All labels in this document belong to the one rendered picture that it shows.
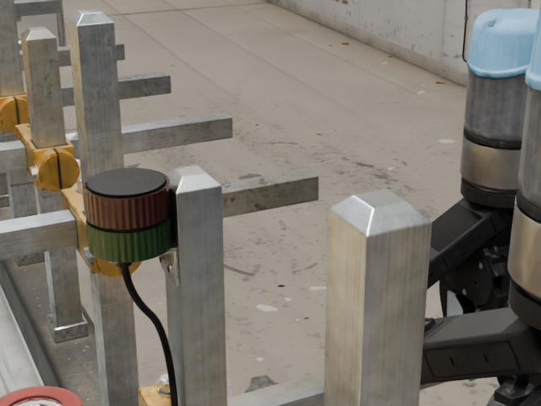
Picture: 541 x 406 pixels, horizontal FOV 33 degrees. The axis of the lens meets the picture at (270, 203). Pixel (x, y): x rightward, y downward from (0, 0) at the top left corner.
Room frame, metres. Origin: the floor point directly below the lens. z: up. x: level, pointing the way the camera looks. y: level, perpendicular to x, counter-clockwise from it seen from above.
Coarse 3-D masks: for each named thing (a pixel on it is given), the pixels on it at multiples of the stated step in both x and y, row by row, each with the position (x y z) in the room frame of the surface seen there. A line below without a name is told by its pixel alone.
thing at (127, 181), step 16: (96, 176) 0.60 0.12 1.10; (112, 176) 0.60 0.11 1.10; (128, 176) 0.60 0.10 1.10; (144, 176) 0.60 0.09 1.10; (160, 176) 0.60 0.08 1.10; (96, 192) 0.57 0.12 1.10; (112, 192) 0.57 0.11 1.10; (128, 192) 0.57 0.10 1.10; (144, 192) 0.57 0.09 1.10; (160, 256) 0.61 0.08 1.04; (176, 256) 0.58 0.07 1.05; (128, 272) 0.58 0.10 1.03; (176, 272) 0.58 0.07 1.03; (128, 288) 0.58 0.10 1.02; (144, 304) 0.59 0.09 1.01; (160, 336) 0.59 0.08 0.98; (176, 400) 0.59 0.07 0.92
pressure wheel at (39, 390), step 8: (16, 392) 0.62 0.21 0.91; (24, 392) 0.62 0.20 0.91; (32, 392) 0.62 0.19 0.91; (40, 392) 0.62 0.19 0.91; (48, 392) 0.62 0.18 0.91; (56, 392) 0.62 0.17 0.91; (64, 392) 0.62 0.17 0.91; (72, 392) 0.62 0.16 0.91; (0, 400) 0.61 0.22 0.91; (8, 400) 0.61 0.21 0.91; (16, 400) 0.61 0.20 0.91; (24, 400) 0.61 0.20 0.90; (32, 400) 0.61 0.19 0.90; (40, 400) 0.61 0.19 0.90; (48, 400) 0.61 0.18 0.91; (56, 400) 0.61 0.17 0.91; (64, 400) 0.61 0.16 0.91; (72, 400) 0.61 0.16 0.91; (80, 400) 0.61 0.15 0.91
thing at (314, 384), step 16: (288, 384) 0.70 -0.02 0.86; (304, 384) 0.70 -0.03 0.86; (320, 384) 0.70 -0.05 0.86; (432, 384) 0.74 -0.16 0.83; (240, 400) 0.67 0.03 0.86; (256, 400) 0.67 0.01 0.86; (272, 400) 0.67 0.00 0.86; (288, 400) 0.67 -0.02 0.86; (304, 400) 0.68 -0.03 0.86; (320, 400) 0.68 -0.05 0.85
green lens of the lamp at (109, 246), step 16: (160, 224) 0.57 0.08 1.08; (96, 240) 0.57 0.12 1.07; (112, 240) 0.56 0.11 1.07; (128, 240) 0.56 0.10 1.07; (144, 240) 0.56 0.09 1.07; (160, 240) 0.57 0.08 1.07; (96, 256) 0.57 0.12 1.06; (112, 256) 0.56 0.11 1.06; (128, 256) 0.56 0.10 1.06; (144, 256) 0.56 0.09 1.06
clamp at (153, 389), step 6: (156, 384) 0.68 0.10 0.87; (138, 390) 0.68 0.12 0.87; (144, 390) 0.67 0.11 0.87; (150, 390) 0.67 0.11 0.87; (156, 390) 0.67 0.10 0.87; (138, 396) 0.68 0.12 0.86; (144, 396) 0.67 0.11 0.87; (150, 396) 0.67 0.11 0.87; (156, 396) 0.67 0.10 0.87; (162, 396) 0.67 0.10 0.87; (168, 396) 0.67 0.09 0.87; (138, 402) 0.68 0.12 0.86; (144, 402) 0.66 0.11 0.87; (150, 402) 0.66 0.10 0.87; (156, 402) 0.66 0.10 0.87; (162, 402) 0.66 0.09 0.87; (168, 402) 0.66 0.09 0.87
